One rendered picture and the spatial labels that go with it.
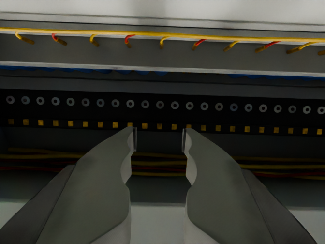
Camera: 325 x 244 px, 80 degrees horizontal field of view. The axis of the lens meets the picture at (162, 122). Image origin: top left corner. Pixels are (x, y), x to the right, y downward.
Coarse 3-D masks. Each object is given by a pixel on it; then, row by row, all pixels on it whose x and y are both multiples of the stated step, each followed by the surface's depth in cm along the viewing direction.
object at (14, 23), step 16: (0, 32) 12; (32, 32) 12; (176, 32) 12; (192, 32) 12; (208, 32) 12; (224, 32) 12; (240, 32) 12; (256, 32) 12; (272, 32) 12; (288, 32) 12; (304, 32) 12; (320, 32) 12
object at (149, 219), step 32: (0, 160) 29; (32, 160) 29; (64, 160) 31; (256, 160) 32; (288, 160) 32; (320, 160) 32; (0, 192) 24; (32, 192) 24; (160, 192) 25; (288, 192) 26; (320, 192) 26; (0, 224) 16; (160, 224) 16; (320, 224) 16
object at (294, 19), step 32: (0, 0) 9; (32, 0) 9; (64, 0) 9; (96, 0) 9; (128, 0) 9; (160, 0) 9; (192, 0) 9; (224, 0) 8; (256, 0) 8; (288, 0) 8; (320, 0) 8; (256, 96) 26; (288, 96) 26; (320, 96) 27
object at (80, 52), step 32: (64, 32) 11; (96, 32) 11; (128, 32) 11; (160, 32) 11; (0, 64) 14; (32, 64) 13; (64, 64) 13; (96, 64) 13; (128, 64) 13; (160, 64) 13; (192, 64) 13; (224, 64) 13; (256, 64) 13; (288, 64) 13; (320, 64) 13
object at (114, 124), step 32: (0, 96) 27; (32, 96) 27; (64, 96) 27; (96, 96) 27; (128, 96) 27; (160, 96) 27; (192, 96) 27; (224, 96) 27; (64, 128) 28; (96, 128) 27; (160, 128) 27; (192, 128) 27; (224, 128) 27; (256, 128) 27; (288, 128) 27; (320, 128) 28
